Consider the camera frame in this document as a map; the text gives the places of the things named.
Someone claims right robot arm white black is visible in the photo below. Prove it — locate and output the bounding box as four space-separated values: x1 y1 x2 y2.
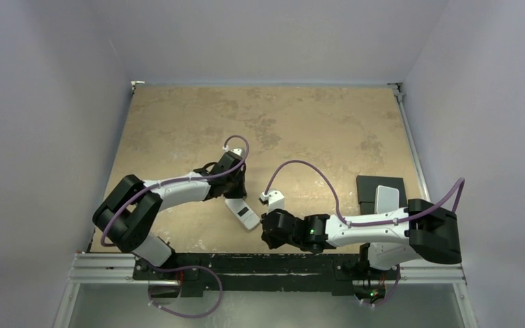
261 199 462 278

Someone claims white device on box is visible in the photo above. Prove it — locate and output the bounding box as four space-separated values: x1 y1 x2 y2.
374 185 400 214

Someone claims aluminium frame rail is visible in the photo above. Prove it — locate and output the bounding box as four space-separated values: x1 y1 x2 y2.
387 83 479 327

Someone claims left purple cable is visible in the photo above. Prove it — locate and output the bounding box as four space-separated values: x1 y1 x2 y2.
100 135 251 247

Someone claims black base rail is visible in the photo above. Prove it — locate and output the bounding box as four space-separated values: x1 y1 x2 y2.
133 253 383 297

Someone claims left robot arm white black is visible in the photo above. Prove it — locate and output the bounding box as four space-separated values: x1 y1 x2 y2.
92 148 259 279

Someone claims purple loop cable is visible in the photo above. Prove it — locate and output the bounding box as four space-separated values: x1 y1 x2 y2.
147 264 224 319

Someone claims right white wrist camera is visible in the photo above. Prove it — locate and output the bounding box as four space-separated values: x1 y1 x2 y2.
259 189 286 213

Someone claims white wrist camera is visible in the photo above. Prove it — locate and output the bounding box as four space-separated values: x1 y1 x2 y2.
259 189 286 213
223 146 249 161

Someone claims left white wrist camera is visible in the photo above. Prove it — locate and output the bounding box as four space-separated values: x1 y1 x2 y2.
223 146 249 161

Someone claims black perforated box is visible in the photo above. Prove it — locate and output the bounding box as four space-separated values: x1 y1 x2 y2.
356 175 407 215

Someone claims white red remote control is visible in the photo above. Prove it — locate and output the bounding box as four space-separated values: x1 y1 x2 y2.
225 198 260 230

